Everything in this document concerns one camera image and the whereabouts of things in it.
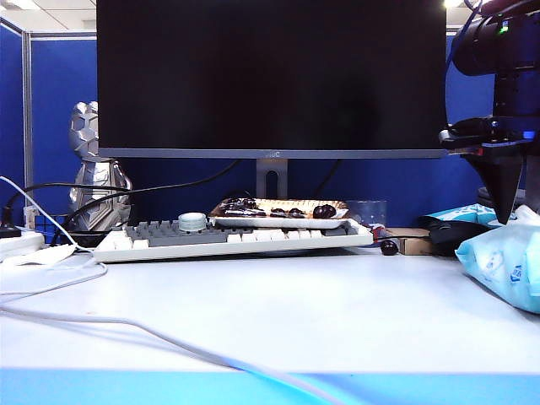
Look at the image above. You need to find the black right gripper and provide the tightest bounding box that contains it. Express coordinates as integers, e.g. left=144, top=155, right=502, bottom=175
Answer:
left=462, top=71, right=540, bottom=225

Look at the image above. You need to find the white wet wipe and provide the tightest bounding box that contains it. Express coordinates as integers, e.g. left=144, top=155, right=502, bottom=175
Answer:
left=512, top=204, right=540, bottom=229

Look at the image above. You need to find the sky blue wet wipes packet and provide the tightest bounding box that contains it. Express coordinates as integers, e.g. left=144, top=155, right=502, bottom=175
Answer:
left=454, top=221, right=540, bottom=316

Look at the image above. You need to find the white blue wipes packet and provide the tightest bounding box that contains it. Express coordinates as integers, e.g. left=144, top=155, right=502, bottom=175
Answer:
left=419, top=203, right=501, bottom=230

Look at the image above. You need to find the black zippered pouch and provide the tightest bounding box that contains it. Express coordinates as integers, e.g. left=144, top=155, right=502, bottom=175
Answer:
left=476, top=186, right=528, bottom=208

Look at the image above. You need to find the black computer mouse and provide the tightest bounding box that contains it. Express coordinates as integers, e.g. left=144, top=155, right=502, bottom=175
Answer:
left=426, top=221, right=493, bottom=257

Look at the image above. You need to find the brown cardboard box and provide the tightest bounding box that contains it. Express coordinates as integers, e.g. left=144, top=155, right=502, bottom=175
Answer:
left=384, top=227, right=434, bottom=257

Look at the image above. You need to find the plate of dark grapes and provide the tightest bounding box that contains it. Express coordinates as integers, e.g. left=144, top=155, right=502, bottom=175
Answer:
left=208, top=197, right=352, bottom=231

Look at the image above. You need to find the grey monitor stand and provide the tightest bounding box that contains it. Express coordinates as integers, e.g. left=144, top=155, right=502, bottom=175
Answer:
left=256, top=159, right=289, bottom=200

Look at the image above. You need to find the black computer monitor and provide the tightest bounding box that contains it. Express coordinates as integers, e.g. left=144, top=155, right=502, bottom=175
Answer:
left=95, top=0, right=447, bottom=160

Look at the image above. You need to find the clear tape roll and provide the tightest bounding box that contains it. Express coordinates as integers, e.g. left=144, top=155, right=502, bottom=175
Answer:
left=177, top=213, right=209, bottom=233

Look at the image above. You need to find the white grey mechanical keyboard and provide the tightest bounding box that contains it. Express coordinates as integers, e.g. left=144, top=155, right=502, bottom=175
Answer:
left=92, top=219, right=375, bottom=265

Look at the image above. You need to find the silver angular figurine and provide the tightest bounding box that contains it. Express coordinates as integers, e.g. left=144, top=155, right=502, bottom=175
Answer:
left=67, top=100, right=134, bottom=234

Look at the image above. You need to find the blue yellow puzzle cube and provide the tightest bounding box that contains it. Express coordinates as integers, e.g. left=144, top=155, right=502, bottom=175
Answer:
left=24, top=213, right=71, bottom=233

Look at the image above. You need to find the folded white tissue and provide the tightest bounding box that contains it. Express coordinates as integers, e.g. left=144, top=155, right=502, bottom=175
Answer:
left=2, top=244, right=77, bottom=267

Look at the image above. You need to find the white power strip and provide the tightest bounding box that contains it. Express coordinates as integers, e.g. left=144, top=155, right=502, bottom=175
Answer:
left=0, top=229, right=46, bottom=262

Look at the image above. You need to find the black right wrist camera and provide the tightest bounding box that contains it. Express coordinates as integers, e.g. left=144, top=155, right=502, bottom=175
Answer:
left=438, top=116, right=514, bottom=151

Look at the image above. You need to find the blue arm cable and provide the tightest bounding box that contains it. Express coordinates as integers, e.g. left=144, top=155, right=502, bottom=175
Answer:
left=445, top=0, right=484, bottom=68

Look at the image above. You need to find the black cable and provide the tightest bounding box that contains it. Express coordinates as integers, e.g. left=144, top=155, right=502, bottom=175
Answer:
left=50, top=159, right=244, bottom=248
left=6, top=181, right=132, bottom=212
left=318, top=159, right=342, bottom=200

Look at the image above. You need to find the thick white cable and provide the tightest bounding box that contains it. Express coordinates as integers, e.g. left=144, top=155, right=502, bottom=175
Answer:
left=0, top=307, right=345, bottom=405

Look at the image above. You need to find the thin white cable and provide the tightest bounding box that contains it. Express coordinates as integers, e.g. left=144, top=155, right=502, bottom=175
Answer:
left=0, top=175, right=109, bottom=299

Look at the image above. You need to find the grey partition post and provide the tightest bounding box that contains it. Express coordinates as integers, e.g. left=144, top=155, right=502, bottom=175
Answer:
left=23, top=31, right=35, bottom=208

